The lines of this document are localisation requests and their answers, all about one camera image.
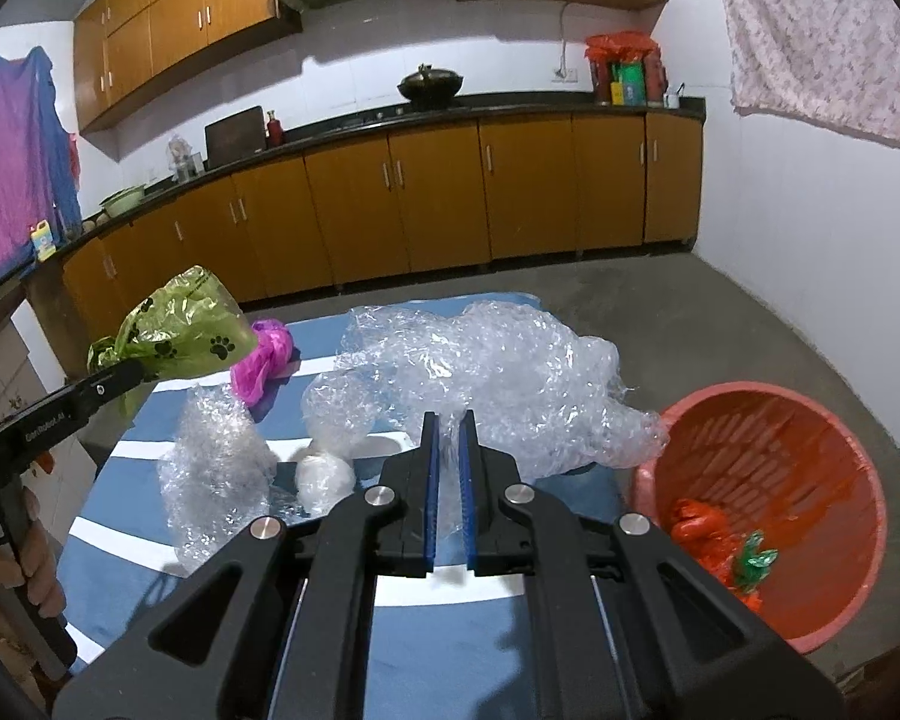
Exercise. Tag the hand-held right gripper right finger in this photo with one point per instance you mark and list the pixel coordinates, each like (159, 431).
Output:
(469, 495)

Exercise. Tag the white mug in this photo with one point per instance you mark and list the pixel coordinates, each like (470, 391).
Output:
(673, 99)

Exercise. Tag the black countertop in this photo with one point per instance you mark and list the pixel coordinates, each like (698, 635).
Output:
(525, 106)

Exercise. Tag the large clear bubble wrap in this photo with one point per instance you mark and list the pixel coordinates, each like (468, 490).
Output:
(495, 367)

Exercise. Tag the green box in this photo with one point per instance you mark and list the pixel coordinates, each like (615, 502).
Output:
(631, 84)

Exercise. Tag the red bottle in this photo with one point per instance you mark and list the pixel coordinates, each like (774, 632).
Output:
(275, 131)

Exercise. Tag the green enamel pot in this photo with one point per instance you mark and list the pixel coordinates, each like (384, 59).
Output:
(124, 201)

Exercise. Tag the yellow detergent bottle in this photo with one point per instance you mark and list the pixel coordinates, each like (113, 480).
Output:
(43, 240)

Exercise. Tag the red basket liner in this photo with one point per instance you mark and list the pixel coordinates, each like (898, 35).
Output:
(795, 480)

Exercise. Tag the wooden upper cabinets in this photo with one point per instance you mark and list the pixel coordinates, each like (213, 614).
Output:
(180, 22)

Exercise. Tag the red bag covered jars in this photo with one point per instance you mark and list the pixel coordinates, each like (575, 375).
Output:
(622, 45)

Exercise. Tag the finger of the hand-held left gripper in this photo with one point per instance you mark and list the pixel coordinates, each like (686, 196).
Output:
(116, 380)

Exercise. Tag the white crumpled ball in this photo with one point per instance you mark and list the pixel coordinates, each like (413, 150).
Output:
(324, 484)

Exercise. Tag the red plastic basket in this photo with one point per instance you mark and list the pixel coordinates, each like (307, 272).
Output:
(645, 487)

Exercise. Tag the black gas stove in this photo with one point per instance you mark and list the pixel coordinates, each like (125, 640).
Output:
(390, 118)

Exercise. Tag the dark green plastic bag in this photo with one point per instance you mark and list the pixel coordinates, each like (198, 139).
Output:
(754, 559)

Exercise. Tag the pink floral cloth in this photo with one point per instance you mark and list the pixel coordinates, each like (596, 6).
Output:
(832, 37)

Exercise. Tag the person's left hand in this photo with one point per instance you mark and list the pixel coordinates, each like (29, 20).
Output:
(45, 570)

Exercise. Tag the pink plastic bag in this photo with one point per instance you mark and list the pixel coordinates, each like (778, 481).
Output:
(259, 367)

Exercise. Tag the wooden lower cabinets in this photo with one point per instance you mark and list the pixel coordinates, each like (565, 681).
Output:
(435, 195)

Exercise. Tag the thin clear plastic bag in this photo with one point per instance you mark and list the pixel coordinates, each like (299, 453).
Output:
(345, 412)

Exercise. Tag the white wall socket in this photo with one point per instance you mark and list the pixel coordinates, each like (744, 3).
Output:
(565, 74)

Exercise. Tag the purple blue hanging cloth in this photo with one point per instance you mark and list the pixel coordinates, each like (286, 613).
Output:
(11, 150)

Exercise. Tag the blue striped blanket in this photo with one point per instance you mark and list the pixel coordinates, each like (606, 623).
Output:
(135, 577)

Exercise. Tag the green paw-print bag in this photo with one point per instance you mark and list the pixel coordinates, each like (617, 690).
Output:
(187, 322)

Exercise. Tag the wooden cabinets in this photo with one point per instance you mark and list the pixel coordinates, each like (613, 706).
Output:
(435, 195)
(180, 22)

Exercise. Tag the dark cutting board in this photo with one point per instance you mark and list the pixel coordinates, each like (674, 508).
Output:
(235, 135)

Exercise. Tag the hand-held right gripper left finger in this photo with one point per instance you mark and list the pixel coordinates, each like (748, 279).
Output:
(431, 495)

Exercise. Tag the clear plastic jar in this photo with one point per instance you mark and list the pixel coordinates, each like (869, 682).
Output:
(182, 161)

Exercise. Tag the black wok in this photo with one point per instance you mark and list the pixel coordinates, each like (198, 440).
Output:
(431, 86)

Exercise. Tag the small clear plastic bag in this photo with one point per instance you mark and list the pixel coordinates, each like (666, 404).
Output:
(210, 480)

